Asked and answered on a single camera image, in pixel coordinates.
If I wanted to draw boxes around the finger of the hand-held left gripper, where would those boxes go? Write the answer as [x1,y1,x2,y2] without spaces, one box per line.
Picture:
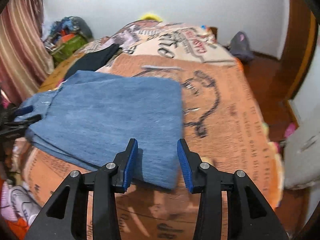
[4,114,42,128]
[14,105,34,117]

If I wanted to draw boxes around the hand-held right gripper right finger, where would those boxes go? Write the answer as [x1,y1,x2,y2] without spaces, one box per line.
[177,139,289,240]

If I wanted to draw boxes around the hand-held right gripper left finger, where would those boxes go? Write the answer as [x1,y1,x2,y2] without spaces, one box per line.
[25,138,139,240]

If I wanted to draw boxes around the blue jeans pants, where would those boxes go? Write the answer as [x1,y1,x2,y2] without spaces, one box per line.
[19,70,184,189]

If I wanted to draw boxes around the black folded pants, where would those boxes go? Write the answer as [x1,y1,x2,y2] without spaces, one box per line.
[67,44,122,73]

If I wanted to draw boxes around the printed blanket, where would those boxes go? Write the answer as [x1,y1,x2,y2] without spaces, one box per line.
[21,20,285,240]

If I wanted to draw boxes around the striped pink curtain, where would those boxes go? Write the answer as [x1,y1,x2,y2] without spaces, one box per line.
[0,0,54,103]

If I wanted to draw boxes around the orange cloth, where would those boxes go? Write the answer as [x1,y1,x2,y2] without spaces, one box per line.
[7,217,31,239]

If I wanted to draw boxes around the pile of clothes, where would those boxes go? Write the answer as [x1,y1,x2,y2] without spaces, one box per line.
[41,16,93,48]

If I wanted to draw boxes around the pink plastic item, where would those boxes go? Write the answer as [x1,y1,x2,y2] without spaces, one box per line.
[285,122,297,138]

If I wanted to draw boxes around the grey cloth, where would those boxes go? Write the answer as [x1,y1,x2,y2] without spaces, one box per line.
[284,127,320,189]

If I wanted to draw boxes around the grey bag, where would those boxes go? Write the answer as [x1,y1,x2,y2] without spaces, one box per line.
[229,31,254,62]

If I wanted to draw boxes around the white sliding wardrobe door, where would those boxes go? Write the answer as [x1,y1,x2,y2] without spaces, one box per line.
[291,25,320,130]

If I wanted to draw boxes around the yellow hoop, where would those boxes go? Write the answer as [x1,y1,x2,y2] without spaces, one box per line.
[140,11,163,22]

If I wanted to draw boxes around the wooden door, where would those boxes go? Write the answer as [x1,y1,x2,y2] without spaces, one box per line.
[279,0,318,100]

